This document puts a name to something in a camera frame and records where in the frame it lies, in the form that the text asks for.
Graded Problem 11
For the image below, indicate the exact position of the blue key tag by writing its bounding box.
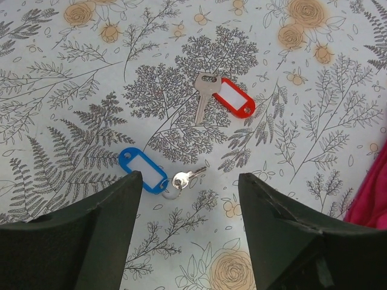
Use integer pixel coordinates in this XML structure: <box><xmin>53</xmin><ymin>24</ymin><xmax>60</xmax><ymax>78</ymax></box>
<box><xmin>118</xmin><ymin>146</ymin><xmax>208</xmax><ymax>201</ymax></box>

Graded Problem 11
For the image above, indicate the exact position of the floral table mat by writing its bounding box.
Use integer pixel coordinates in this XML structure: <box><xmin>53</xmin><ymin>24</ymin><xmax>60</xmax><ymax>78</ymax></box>
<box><xmin>1</xmin><ymin>1</ymin><xmax>386</xmax><ymax>289</ymax></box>

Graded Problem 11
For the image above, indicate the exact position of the red key tag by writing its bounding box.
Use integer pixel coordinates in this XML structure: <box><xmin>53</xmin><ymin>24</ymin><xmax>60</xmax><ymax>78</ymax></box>
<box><xmin>194</xmin><ymin>72</ymin><xmax>256</xmax><ymax>126</ymax></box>

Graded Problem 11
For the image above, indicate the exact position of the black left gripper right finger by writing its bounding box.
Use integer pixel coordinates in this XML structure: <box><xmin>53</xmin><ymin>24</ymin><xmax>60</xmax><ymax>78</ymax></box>
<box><xmin>238</xmin><ymin>173</ymin><xmax>386</xmax><ymax>289</ymax></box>

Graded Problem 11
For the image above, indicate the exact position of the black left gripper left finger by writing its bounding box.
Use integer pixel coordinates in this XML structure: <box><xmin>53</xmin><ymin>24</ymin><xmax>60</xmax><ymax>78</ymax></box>
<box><xmin>1</xmin><ymin>171</ymin><xmax>143</xmax><ymax>289</ymax></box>

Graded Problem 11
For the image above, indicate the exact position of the red cloth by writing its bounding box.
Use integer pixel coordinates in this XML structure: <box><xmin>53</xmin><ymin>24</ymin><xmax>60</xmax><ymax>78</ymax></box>
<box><xmin>344</xmin><ymin>145</ymin><xmax>386</xmax><ymax>230</ymax></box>

